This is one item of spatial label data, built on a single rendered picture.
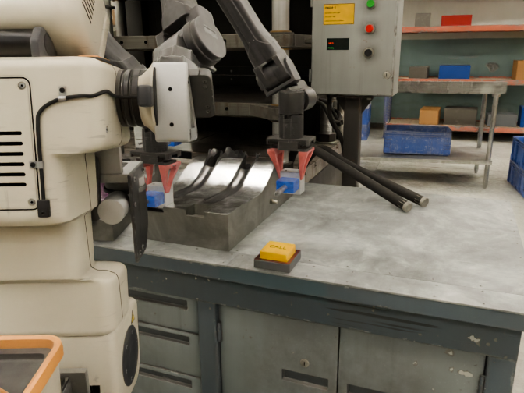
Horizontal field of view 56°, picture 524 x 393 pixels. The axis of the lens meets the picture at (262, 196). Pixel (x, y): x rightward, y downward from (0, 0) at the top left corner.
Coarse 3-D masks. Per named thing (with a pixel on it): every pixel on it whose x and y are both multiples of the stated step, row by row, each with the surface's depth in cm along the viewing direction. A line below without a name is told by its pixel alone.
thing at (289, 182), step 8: (288, 168) 120; (288, 176) 118; (296, 176) 117; (304, 176) 120; (280, 184) 114; (288, 184) 114; (296, 184) 115; (280, 192) 110; (288, 192) 114; (296, 192) 118
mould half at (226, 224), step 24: (192, 168) 142; (216, 168) 140; (264, 168) 137; (192, 192) 130; (216, 192) 130; (240, 192) 130; (264, 192) 131; (168, 216) 117; (192, 216) 114; (216, 216) 112; (240, 216) 118; (264, 216) 133; (168, 240) 119; (192, 240) 116; (216, 240) 114; (240, 240) 119
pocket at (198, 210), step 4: (196, 204) 118; (200, 204) 118; (188, 208) 116; (192, 208) 118; (196, 208) 119; (200, 208) 118; (204, 208) 118; (208, 208) 117; (188, 212) 116; (192, 212) 118; (196, 212) 119; (200, 212) 119; (196, 216) 114; (200, 216) 114
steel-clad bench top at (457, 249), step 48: (336, 192) 158; (96, 240) 121; (288, 240) 119; (336, 240) 119; (384, 240) 119; (432, 240) 118; (480, 240) 118; (384, 288) 96; (432, 288) 95; (480, 288) 95
